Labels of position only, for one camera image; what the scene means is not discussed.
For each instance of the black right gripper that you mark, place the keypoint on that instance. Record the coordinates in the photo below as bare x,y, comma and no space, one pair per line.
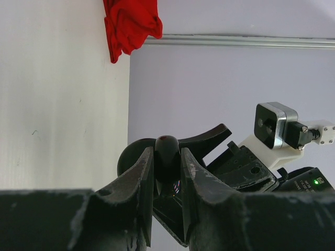
237,167

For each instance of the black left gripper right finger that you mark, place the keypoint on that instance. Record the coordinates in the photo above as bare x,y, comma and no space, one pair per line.
212,218

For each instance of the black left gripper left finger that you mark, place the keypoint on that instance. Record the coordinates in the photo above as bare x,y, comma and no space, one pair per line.
118,216

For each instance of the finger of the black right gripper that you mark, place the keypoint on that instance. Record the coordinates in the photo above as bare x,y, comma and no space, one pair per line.
168,212

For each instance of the black round earbud case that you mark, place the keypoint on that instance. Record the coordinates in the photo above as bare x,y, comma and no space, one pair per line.
166,162

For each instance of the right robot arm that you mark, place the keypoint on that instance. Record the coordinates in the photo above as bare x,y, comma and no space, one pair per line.
297,215

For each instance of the red crumpled cloth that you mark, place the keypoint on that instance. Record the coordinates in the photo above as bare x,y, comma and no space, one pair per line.
128,23

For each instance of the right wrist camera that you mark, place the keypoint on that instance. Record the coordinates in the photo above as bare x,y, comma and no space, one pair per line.
279,137

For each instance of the right aluminium frame post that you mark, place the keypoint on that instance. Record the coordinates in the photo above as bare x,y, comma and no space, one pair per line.
243,41

